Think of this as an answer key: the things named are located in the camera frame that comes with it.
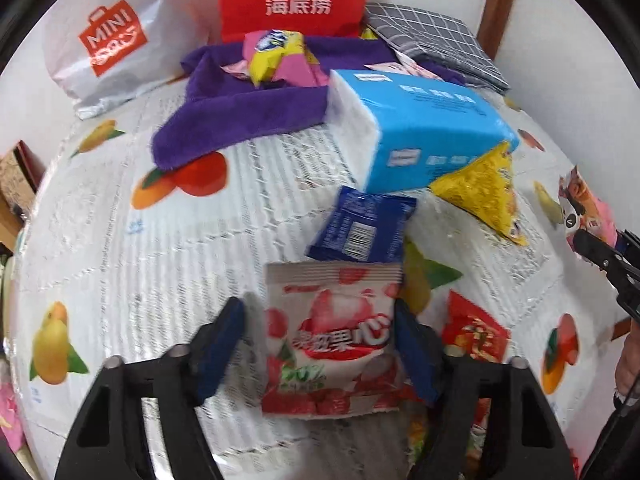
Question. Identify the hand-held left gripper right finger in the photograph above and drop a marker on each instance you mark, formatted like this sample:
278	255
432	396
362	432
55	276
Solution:
417	355

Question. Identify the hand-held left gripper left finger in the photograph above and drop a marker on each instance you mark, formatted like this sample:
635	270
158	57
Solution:
220	355

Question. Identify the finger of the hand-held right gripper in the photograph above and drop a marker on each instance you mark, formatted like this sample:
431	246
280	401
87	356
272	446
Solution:
597	252
631	244

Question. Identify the pink bear snack packet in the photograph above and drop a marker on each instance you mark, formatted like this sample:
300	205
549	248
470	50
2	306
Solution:
580	210

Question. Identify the red snack packet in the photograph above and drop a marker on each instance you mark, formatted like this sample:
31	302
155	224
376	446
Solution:
475	335

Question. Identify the pink yellow snack packet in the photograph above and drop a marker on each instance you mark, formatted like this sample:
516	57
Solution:
419	435

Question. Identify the white strawberry snack packet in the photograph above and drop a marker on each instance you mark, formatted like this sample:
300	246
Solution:
330	350

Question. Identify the small pink white packet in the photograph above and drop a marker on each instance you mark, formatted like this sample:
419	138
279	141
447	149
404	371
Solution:
235	67
400	65

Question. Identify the pink crinkled snack packet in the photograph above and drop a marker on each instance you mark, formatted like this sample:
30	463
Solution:
297	71

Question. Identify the person's right hand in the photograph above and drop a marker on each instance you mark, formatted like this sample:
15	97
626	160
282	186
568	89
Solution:
627	365

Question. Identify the fruit print tablecloth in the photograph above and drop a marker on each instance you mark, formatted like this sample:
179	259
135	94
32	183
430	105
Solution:
150	270

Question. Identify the blue tissue pack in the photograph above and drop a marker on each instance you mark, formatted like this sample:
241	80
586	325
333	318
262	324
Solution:
425	130

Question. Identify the pink cloth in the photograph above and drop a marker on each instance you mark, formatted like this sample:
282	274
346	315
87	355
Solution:
10	410

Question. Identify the purple towel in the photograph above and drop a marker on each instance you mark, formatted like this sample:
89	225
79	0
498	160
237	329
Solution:
225	110

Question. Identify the brown patterned box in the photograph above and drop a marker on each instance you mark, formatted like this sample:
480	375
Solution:
20	175

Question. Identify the grey checked cloth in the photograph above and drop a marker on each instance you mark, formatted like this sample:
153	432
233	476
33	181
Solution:
430	35

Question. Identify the white plastic bag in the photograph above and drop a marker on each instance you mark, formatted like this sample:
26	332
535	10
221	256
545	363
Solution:
115	40

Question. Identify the red paper bag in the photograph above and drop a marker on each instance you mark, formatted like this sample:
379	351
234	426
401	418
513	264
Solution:
295	5

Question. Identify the brown wooden door frame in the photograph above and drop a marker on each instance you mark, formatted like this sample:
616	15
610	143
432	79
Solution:
500	5

